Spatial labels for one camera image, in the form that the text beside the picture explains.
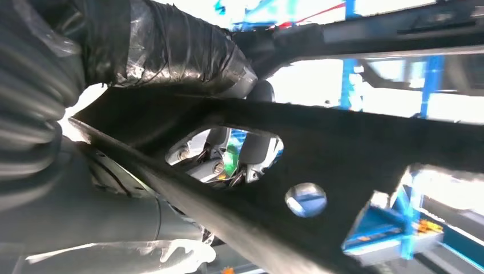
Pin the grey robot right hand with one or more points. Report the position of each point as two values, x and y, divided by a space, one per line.
170 45

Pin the large blue metal shelf rack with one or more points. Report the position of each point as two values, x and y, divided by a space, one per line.
378 227

